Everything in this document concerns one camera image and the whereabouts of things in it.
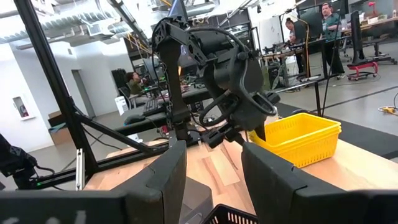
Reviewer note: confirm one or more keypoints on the wooden shelf with black frame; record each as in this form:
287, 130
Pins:
357, 168

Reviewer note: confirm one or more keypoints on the red wheeled cart base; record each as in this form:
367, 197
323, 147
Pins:
362, 66

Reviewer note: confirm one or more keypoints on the black mesh plastic basket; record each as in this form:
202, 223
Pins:
230, 216

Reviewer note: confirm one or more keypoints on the black monitor on stand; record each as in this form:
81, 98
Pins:
356, 37

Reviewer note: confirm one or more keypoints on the yellow plastic basket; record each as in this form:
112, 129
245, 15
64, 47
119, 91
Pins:
311, 152
298, 121
337, 130

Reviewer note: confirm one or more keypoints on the fire extinguisher wall cabinet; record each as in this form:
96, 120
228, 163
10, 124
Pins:
21, 109

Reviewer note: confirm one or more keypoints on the grey desk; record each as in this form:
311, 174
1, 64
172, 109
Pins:
192, 95

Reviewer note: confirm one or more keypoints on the standing person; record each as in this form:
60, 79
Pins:
295, 31
331, 28

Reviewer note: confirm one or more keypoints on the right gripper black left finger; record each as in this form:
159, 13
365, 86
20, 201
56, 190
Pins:
168, 180

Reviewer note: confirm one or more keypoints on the black aluminium rig frame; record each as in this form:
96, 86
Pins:
62, 90

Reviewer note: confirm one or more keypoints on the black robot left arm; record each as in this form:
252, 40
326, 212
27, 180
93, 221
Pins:
177, 87

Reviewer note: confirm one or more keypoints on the black camera on mount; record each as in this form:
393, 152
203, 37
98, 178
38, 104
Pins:
15, 158

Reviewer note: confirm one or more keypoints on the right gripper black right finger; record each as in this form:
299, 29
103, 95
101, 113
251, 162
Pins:
270, 186

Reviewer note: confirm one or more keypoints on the cardboard box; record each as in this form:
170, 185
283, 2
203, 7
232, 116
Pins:
60, 133

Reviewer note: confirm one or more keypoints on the seated person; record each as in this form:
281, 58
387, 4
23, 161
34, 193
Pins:
135, 85

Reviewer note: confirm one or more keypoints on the black computer mouse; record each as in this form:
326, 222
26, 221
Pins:
134, 119

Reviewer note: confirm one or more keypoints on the black keyboard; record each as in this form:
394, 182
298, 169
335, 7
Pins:
153, 107

